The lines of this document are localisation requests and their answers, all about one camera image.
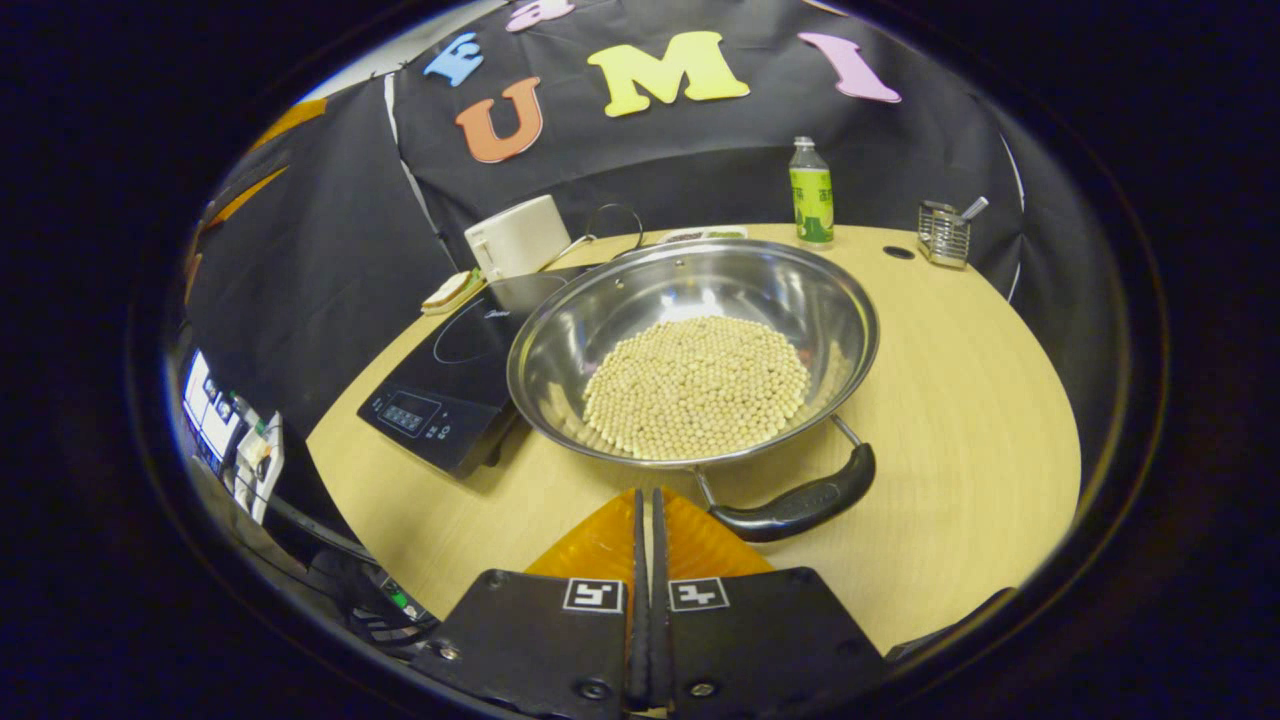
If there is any bright screen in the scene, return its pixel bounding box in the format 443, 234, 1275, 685
183, 350, 236, 471

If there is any metal wire utensil holder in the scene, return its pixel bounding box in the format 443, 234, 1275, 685
917, 200, 973, 268

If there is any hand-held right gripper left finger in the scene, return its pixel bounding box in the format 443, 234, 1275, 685
412, 487, 651, 716

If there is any green label bottle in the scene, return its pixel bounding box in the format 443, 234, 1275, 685
789, 137, 835, 248

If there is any pile of soybeans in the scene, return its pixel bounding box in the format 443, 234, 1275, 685
582, 316, 811, 461

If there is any black induction cooktop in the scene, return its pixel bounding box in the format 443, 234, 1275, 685
357, 265, 591, 478

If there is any black backdrop cloth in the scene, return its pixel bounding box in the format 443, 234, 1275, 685
185, 0, 1121, 481

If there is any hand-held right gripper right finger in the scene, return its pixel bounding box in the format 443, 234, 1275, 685
650, 487, 886, 716

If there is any white toaster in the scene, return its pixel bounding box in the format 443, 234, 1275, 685
464, 194, 573, 281

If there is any black power cable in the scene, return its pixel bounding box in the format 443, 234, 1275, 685
585, 203, 646, 263

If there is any white power strip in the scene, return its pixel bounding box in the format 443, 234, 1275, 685
235, 412, 286, 523

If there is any stainless steel pot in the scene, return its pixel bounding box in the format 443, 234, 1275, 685
506, 238, 881, 544

